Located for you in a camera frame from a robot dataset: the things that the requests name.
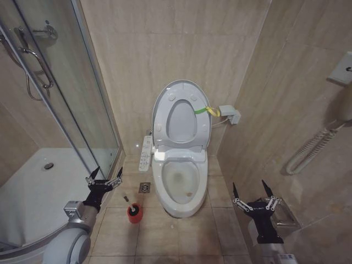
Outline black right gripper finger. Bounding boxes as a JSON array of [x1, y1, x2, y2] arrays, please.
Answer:
[[232, 182, 252, 213], [261, 179, 282, 211]]

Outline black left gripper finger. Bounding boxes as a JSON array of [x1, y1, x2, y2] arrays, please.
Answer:
[[85, 166, 100, 185], [106, 166, 124, 191]]

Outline metal toilet paper holder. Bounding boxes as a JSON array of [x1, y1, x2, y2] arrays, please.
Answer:
[[264, 196, 301, 228]]

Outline red toilet brush holder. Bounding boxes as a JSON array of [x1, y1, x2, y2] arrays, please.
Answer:
[[126, 202, 144, 225]]

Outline white toilet bowl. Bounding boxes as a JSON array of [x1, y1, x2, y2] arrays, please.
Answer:
[[151, 145, 210, 218]]

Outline white toilet lid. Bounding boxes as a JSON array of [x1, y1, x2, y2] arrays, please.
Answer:
[[151, 79, 214, 151]]

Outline white bidet control panel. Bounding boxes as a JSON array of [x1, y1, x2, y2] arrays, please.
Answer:
[[138, 133, 152, 173]]

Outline white shower tray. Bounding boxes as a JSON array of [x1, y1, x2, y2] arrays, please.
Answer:
[[0, 147, 119, 251]]

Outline chrome shower faucet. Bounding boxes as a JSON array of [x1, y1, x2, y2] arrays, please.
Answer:
[[14, 20, 59, 42]]

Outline toilet brush with black handle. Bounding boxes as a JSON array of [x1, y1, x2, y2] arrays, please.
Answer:
[[122, 194, 141, 218]]

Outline grey wall power box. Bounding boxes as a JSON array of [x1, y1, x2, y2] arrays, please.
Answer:
[[218, 104, 242, 126]]

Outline white toilet seat ring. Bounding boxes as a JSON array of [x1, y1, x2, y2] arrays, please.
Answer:
[[155, 88, 210, 147]]

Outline green and yellow strap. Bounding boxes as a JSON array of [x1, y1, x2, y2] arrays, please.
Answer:
[[194, 106, 221, 117]]

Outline glass shower enclosure door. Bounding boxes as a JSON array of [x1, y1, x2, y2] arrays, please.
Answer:
[[0, 0, 123, 179]]

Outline chrome shower door handle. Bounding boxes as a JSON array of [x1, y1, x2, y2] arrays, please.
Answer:
[[18, 47, 54, 89]]

